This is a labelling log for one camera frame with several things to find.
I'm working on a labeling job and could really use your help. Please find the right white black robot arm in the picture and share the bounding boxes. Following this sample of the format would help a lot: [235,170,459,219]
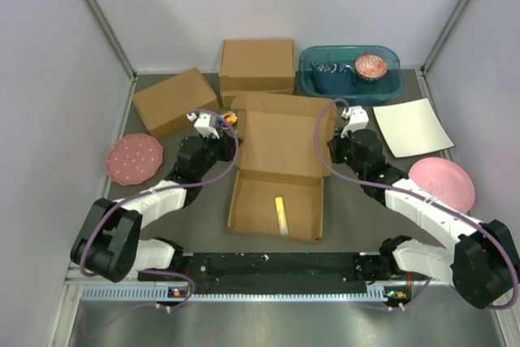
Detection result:
[328,129,519,309]

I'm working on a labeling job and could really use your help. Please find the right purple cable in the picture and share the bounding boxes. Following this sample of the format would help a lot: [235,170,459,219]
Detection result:
[315,98,520,311]

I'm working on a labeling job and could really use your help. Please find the red white patterned bowl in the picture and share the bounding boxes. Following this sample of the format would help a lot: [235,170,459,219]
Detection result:
[354,54,388,81]

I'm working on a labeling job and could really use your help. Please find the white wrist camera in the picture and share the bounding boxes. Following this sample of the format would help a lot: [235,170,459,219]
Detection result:
[186,112,220,139]
[340,106,369,138]

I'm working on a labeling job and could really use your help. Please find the bottom stacked cardboard box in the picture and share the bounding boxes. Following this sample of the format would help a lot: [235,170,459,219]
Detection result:
[220,89,239,108]

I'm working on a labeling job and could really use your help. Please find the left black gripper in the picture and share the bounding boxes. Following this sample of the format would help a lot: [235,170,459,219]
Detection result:
[195,127,243,178]

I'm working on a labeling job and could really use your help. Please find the top stacked cardboard box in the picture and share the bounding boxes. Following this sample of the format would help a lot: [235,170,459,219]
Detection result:
[219,39,296,92]

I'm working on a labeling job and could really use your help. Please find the stacked cardboard box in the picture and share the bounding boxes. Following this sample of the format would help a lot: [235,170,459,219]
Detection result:
[219,39,296,92]
[220,89,239,108]

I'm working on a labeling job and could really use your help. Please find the white square plate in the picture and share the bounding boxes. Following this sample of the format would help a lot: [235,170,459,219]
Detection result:
[373,98,454,158]

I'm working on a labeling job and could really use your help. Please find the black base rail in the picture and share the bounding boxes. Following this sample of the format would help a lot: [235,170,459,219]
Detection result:
[137,251,391,295]

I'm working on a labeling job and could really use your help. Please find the dark blue patterned bowl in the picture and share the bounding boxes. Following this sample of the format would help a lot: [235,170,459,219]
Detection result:
[311,63,358,95]

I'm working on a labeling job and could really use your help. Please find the yellow highlighter pen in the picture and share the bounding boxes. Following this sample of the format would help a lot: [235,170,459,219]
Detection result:
[275,197,288,236]

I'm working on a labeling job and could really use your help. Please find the plain pink plate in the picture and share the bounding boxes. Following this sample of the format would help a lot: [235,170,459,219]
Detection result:
[409,157,476,213]

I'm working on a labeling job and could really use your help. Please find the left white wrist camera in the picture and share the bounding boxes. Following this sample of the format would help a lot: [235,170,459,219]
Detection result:
[186,112,220,139]

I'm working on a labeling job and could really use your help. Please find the rainbow flower plush dark petals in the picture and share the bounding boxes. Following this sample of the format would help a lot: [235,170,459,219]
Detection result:
[218,111,238,128]

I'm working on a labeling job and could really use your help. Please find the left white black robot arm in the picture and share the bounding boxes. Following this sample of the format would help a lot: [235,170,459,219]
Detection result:
[70,133,241,283]

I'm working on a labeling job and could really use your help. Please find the pink dotted plate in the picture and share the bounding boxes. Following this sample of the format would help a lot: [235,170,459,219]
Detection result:
[105,133,163,186]

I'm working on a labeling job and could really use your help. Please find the teal plastic bin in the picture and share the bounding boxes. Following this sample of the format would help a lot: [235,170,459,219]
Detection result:
[297,46,405,106]

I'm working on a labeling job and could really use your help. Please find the brown cardboard box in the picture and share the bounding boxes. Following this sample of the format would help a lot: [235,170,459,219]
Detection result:
[227,92,337,241]

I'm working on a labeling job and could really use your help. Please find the small folded cardboard box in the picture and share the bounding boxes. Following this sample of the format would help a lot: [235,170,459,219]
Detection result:
[132,68,219,139]

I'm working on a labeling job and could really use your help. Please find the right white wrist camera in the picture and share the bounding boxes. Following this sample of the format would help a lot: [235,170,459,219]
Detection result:
[340,106,369,138]

